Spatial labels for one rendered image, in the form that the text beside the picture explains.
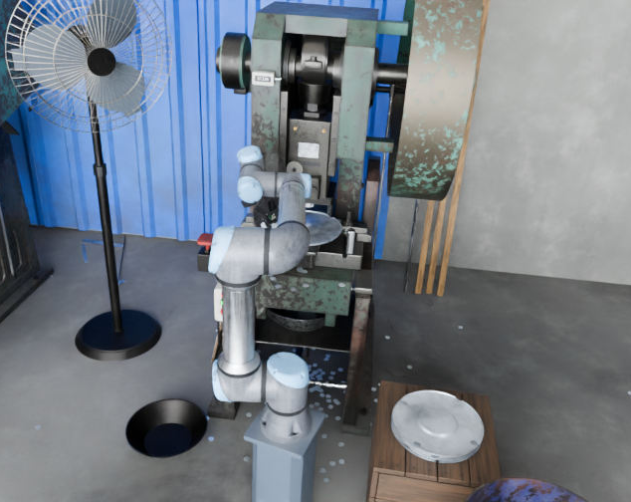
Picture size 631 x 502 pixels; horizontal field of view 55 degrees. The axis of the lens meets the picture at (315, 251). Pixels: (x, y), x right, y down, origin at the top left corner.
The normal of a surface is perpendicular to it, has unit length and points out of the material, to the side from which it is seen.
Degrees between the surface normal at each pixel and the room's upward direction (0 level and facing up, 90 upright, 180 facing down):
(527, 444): 0
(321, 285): 90
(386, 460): 0
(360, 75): 90
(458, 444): 0
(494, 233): 90
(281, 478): 90
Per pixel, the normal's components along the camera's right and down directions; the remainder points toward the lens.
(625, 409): 0.06, -0.88
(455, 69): -0.09, 0.25
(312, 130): -0.11, 0.46
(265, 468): -0.37, 0.42
